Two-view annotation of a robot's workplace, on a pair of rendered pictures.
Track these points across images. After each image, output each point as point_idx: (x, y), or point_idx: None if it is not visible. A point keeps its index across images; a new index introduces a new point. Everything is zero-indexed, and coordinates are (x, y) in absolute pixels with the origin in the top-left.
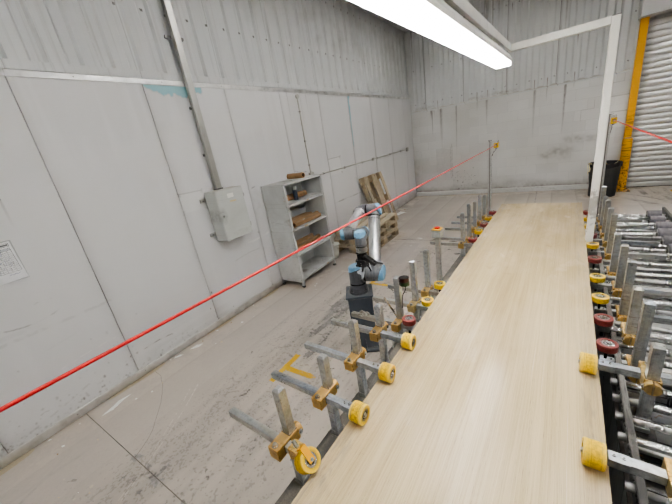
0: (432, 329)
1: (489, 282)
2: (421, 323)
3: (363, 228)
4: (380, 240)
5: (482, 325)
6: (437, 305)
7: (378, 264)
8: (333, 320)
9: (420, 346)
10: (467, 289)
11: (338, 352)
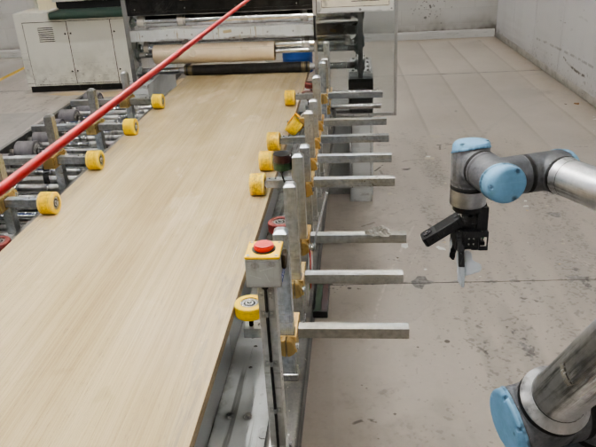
0: (234, 216)
1: (121, 328)
2: (254, 220)
3: (489, 158)
4: (576, 366)
5: (157, 234)
6: (238, 252)
7: (520, 380)
8: (388, 176)
9: (244, 197)
10: (178, 298)
11: (334, 154)
